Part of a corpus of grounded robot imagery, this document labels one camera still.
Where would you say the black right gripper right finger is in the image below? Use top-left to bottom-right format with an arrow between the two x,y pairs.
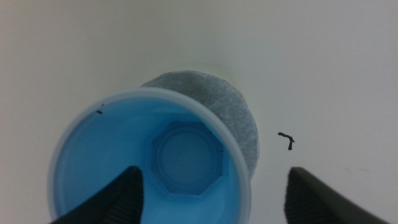
284,167 -> 391,224

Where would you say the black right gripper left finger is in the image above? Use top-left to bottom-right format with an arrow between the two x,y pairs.
49,166 -> 144,224

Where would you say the blue plastic cup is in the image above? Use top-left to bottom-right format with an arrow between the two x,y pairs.
46,86 -> 252,224

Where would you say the round grey cup mat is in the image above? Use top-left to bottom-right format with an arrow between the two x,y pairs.
141,70 -> 261,180

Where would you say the small black bent mark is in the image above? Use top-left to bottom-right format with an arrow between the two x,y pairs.
277,131 -> 295,151

